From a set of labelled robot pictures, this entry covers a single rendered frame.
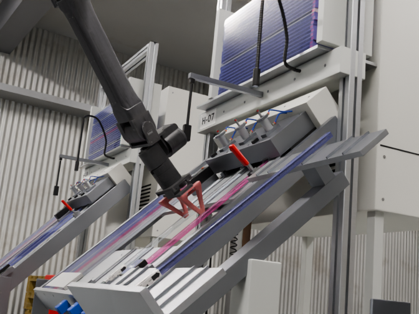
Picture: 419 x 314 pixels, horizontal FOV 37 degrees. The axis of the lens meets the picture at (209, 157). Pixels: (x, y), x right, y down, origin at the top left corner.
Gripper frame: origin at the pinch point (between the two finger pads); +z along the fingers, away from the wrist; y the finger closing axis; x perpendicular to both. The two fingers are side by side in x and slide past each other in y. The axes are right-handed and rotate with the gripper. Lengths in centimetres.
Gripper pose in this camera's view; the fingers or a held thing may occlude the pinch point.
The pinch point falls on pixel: (192, 212)
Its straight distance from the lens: 155.1
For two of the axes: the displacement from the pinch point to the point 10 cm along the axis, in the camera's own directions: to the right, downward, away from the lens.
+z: 5.6, 8.1, 1.5
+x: -6.9, 5.6, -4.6
